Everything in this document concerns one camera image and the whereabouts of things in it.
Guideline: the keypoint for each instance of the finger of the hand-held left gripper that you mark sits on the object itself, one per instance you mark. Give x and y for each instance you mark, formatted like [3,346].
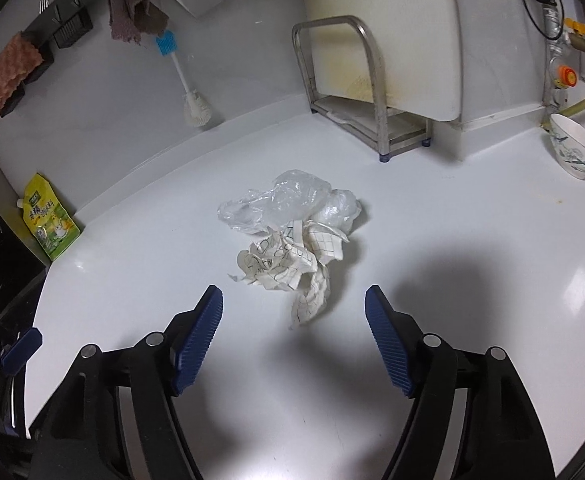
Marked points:
[20,350]

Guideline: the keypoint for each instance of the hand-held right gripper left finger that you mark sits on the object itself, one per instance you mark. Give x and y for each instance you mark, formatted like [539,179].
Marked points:
[197,340]

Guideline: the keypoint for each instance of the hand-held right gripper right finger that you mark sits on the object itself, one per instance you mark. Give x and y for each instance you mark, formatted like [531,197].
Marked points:
[387,345]

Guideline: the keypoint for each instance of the checked paper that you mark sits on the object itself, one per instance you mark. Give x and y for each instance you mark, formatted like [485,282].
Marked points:
[282,260]

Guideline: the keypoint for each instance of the clear plastic bag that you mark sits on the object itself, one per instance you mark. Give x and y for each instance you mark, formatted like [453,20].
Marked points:
[292,195]

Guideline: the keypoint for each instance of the yellow seasoning pouch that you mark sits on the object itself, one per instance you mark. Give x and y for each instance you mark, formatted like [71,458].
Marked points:
[50,225]

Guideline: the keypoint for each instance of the white bottle brush blue top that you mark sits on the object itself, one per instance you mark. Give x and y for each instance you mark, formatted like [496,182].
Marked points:
[180,72]

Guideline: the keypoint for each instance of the stainless steel rack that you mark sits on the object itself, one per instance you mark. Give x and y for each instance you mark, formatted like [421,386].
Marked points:
[375,75]

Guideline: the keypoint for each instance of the white patterned bowl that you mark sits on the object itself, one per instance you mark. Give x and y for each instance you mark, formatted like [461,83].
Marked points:
[577,152]

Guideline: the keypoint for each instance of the orange waffle cloth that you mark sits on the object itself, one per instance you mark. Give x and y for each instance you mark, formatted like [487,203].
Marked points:
[2,80]

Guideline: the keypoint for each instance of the orange round knob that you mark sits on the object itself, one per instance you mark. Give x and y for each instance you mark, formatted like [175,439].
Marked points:
[568,76]

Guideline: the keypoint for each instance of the white cutting board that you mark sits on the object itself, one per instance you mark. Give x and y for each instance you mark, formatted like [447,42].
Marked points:
[397,20]

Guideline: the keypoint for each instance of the brown hanging cloth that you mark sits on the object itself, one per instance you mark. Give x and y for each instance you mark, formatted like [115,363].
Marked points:
[132,5]

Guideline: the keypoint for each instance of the metal gas pipe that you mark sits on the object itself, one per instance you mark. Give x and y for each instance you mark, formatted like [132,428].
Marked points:
[552,25]

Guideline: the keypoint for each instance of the grey wall rail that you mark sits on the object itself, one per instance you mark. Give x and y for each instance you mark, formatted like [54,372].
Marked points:
[47,17]

